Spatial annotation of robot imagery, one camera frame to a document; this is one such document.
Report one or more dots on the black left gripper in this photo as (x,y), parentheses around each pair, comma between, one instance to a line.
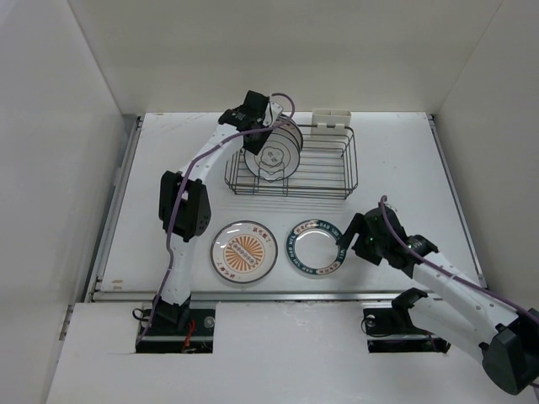
(254,148)

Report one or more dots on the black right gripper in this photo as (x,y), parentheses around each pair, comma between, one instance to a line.
(358,222)

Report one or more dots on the orange sunburst plate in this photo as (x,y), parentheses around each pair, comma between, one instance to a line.
(244,252)
(287,134)

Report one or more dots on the green rim lettered plate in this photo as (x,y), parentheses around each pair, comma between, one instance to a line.
(312,249)

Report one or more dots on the white plate green emblem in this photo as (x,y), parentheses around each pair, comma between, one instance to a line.
(278,159)

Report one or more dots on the orange sunburst plate front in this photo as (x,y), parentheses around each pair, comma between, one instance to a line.
(244,252)

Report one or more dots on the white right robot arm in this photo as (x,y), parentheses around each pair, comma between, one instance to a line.
(501,335)

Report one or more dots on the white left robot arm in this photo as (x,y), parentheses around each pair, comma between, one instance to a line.
(184,203)

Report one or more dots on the white plastic cutlery holder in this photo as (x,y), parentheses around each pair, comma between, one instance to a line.
(330,121)

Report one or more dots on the metal wire dish rack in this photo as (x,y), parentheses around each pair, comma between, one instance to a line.
(327,169)

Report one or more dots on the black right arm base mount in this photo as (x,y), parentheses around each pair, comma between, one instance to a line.
(387,334)

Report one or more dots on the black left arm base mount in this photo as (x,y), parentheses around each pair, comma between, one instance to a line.
(195,335)

